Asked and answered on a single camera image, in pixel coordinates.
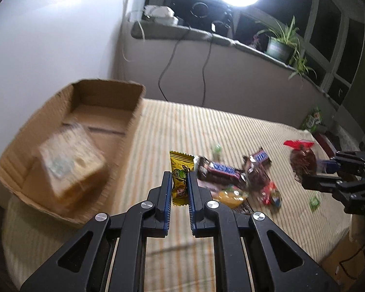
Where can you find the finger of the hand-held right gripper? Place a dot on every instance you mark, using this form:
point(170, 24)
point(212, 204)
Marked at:
point(330, 166)
point(319, 184)

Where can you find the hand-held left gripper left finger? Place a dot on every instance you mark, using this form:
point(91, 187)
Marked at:
point(167, 200)

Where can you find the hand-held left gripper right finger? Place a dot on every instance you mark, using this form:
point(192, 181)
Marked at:
point(191, 200)

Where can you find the dark snack bag red top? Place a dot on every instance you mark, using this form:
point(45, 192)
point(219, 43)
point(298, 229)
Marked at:
point(302, 159)

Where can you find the orange snack packet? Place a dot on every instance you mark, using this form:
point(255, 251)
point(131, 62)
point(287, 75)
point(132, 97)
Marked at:
point(228, 197)

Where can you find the yellow candy packet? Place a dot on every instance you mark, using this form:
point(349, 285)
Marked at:
point(179, 164)

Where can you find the large brown chocolate bar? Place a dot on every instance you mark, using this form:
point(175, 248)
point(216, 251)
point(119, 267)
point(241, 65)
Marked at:
point(222, 170)

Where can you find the red snack packet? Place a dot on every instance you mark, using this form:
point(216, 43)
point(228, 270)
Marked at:
point(270, 196)

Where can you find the small brown chocolate bar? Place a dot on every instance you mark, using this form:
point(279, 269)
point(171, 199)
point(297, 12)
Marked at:
point(259, 156)

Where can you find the brown cardboard box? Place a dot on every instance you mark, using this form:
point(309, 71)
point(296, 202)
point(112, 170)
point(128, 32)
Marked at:
point(109, 92)

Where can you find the small green square packet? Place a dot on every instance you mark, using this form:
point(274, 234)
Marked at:
point(314, 203)

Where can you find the dark red pouch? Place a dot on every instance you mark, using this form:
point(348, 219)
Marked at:
point(324, 141)

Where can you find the green snack bag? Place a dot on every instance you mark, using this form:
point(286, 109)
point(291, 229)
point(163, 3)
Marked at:
point(312, 119)

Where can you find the small green wrapped candy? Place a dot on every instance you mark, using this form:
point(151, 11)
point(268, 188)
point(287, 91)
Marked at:
point(217, 149)

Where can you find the brown cardboard piece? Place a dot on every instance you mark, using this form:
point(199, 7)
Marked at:
point(334, 261)

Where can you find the striped bed sheet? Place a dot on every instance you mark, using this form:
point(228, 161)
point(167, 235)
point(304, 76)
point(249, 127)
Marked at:
point(176, 121)

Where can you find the wrapped bread loaf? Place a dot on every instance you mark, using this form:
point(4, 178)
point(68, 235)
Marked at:
point(70, 164)

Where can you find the potted spider plant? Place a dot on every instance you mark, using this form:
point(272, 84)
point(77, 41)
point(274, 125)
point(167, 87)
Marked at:
point(276, 48)

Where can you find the small purple plant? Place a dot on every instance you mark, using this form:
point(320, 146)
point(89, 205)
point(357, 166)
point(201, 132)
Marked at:
point(256, 41)

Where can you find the black light stand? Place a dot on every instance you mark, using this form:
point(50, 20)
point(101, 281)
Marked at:
point(228, 16)

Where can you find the white device on ledge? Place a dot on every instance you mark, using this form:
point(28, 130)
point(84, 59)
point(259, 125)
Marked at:
point(161, 13)

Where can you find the grey window frame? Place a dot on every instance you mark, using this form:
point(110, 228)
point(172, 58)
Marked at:
point(314, 3)

